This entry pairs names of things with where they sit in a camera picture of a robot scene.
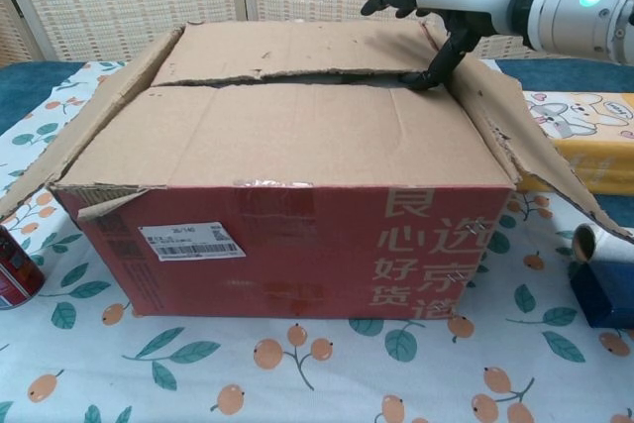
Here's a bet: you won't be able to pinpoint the red cardboard box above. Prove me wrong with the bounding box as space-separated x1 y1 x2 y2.
0 20 634 320

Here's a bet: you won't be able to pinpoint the blue rectangular box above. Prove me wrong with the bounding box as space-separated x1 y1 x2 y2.
569 244 634 329

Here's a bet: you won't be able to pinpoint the orange cartoon tissue pack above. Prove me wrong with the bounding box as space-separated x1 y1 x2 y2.
522 89 634 196

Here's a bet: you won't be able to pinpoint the floral tablecloth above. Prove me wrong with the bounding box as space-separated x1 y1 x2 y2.
0 58 634 423

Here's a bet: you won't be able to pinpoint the red drink can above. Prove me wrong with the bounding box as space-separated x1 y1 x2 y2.
0 224 46 310

